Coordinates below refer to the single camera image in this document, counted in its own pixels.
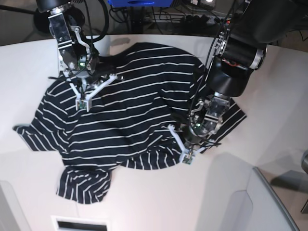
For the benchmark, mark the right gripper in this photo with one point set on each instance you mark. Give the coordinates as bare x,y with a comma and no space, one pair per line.
87,81

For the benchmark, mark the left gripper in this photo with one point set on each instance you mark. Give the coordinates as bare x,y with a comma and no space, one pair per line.
194,136

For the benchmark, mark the navy white striped t-shirt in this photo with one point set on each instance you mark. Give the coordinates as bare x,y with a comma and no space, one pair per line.
127,124

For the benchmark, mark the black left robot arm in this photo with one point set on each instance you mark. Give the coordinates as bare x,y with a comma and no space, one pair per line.
239,49

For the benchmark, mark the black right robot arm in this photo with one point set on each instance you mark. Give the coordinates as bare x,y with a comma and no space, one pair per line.
78,54

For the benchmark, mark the black round stand base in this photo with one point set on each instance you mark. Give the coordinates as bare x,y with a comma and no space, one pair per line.
41,21

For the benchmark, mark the blue box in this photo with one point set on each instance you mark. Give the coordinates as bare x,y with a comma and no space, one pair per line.
141,3

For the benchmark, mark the white power strip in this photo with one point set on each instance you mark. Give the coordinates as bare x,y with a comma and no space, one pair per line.
183,18

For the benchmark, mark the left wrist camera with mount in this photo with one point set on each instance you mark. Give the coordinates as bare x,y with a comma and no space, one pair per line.
188,152

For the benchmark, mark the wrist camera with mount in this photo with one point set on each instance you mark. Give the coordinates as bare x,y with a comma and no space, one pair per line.
188,152
83,100

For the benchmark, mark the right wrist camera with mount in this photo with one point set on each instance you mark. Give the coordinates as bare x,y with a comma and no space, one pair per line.
83,100

